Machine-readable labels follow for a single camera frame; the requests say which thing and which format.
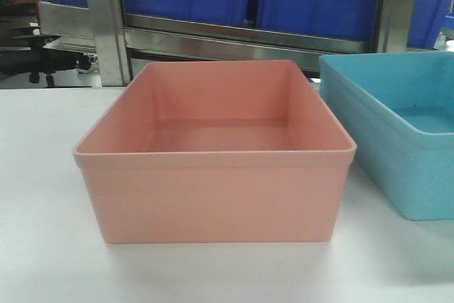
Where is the black office chair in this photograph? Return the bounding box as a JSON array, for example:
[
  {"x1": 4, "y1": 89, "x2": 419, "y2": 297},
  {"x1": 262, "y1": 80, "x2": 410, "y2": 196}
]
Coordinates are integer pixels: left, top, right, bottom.
[{"x1": 1, "y1": 34, "x2": 93, "y2": 88}]

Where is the light blue plastic box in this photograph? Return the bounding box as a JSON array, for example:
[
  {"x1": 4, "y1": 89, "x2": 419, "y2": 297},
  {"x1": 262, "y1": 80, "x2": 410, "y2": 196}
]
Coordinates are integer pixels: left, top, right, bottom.
[{"x1": 319, "y1": 52, "x2": 453, "y2": 221}]

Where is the pink plastic box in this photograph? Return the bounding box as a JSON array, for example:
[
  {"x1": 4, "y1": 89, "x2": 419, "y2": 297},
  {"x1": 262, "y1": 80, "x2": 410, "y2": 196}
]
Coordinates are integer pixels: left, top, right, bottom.
[{"x1": 73, "y1": 60, "x2": 357, "y2": 243}]

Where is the blue crate far right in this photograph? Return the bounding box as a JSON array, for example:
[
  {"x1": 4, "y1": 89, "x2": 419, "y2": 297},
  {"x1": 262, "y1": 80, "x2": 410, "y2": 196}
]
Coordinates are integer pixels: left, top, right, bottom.
[{"x1": 407, "y1": 0, "x2": 453, "y2": 49}]

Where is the stainless steel shelf rack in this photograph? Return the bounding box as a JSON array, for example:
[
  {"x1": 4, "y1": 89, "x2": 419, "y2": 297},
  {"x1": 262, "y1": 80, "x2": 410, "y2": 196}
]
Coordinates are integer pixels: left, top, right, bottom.
[{"x1": 39, "y1": 0, "x2": 416, "y2": 87}]

